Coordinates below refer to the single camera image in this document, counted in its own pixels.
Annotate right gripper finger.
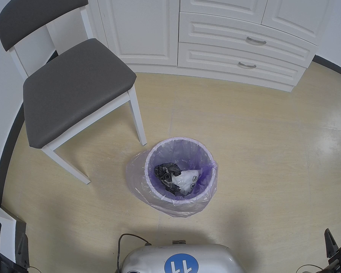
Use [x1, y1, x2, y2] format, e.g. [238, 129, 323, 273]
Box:
[325, 228, 339, 258]

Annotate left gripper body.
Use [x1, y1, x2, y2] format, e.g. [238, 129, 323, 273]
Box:
[0, 246, 29, 273]

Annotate purple plastic bag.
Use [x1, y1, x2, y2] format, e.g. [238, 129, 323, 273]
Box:
[126, 136, 219, 218]

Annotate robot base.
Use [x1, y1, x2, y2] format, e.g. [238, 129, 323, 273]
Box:
[122, 239, 245, 273]

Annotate white trash bin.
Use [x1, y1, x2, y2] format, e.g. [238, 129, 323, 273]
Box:
[145, 137, 218, 213]

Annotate crumpled black plastic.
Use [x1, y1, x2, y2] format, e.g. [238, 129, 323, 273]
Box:
[154, 162, 182, 197]

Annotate white printed plastic wrapper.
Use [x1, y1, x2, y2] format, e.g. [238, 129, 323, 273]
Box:
[170, 169, 202, 197]

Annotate grey and white chair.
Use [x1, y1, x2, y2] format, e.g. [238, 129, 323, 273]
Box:
[0, 0, 148, 185]

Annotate black cable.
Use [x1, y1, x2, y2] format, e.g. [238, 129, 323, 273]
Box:
[117, 233, 153, 273]

